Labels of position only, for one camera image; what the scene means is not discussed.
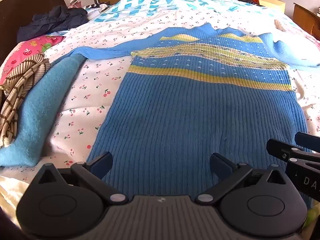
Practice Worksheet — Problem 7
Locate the brown white striped garment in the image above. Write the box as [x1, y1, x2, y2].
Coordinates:
[0, 55, 52, 147]

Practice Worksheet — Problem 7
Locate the dark wooden headboard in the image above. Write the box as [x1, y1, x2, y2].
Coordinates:
[0, 0, 68, 65]

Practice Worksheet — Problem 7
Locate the blue knitted striped sweater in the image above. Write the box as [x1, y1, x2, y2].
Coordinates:
[70, 22, 320, 209]

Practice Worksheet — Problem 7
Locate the cherry print bed cover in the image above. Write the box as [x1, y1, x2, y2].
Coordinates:
[0, 0, 320, 240]

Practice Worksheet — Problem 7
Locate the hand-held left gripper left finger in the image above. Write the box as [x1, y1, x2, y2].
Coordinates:
[37, 152, 128, 205]

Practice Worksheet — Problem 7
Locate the orange cardboard box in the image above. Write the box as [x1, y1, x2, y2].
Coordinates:
[252, 0, 286, 13]

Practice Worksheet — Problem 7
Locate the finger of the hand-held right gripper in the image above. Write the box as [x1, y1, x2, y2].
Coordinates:
[294, 132, 320, 147]
[266, 139, 320, 164]

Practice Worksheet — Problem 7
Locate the pink printed bedsheet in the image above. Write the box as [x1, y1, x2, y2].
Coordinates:
[285, 22, 320, 49]

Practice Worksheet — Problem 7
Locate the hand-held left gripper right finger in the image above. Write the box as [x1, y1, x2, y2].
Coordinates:
[195, 152, 288, 204]

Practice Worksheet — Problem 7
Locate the light blue fleece cloth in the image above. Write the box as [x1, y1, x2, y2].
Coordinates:
[0, 54, 87, 167]

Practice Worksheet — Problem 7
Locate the pink strawberry printed pillow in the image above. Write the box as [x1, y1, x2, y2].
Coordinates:
[0, 35, 66, 85]

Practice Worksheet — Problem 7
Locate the dark navy jacket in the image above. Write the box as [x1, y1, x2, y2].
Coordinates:
[17, 5, 89, 43]

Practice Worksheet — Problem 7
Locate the blue white patterned quilt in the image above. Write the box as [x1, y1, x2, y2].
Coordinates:
[85, 0, 283, 23]

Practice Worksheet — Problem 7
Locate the wooden side cabinet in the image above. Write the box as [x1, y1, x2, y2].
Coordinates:
[292, 2, 320, 40]

